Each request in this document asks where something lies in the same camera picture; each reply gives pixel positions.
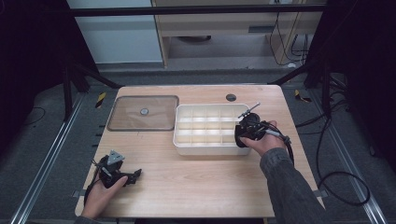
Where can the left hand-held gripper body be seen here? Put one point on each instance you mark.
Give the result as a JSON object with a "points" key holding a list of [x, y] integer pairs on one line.
{"points": [[110, 169]]}

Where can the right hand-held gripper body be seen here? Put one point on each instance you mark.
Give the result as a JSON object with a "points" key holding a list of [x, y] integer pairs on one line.
{"points": [[250, 127]]}

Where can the white divided storage box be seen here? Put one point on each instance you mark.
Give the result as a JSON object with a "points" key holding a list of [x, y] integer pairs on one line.
{"points": [[205, 130]]}

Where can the person's right hand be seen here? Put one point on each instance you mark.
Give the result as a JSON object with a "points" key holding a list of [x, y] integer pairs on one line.
{"points": [[267, 143]]}

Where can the person's left hand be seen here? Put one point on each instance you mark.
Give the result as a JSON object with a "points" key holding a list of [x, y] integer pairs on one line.
{"points": [[99, 199]]}

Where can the round black table grommet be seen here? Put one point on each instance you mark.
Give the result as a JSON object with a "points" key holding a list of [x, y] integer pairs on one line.
{"points": [[231, 97]]}

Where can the clear plastic box lid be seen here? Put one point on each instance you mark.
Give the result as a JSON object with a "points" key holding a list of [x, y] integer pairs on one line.
{"points": [[140, 119]]}

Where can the yellow black tape strip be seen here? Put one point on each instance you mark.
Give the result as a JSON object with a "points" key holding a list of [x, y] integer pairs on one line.
{"points": [[300, 96], [100, 100]]}

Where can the black metal stand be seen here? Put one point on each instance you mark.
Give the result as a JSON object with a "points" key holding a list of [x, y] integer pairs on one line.
{"points": [[326, 93], [67, 93]]}

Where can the wooden desk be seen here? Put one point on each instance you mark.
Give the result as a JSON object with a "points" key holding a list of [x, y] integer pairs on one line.
{"points": [[218, 23]]}

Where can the white cabinet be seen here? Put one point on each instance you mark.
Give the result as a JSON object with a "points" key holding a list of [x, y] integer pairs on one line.
{"points": [[118, 40]]}

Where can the black curtain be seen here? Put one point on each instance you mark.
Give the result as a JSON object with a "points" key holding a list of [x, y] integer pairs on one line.
{"points": [[367, 62], [31, 62]]}

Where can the grey metal table bracket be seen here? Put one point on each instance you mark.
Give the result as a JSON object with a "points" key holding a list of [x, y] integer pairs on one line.
{"points": [[322, 193], [77, 193]]}

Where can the aluminium floor rail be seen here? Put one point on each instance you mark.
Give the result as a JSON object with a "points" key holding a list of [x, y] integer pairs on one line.
{"points": [[46, 165], [351, 165]]}

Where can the black horizontal frame bar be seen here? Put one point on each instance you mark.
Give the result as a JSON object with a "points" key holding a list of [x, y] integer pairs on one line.
{"points": [[186, 10]]}

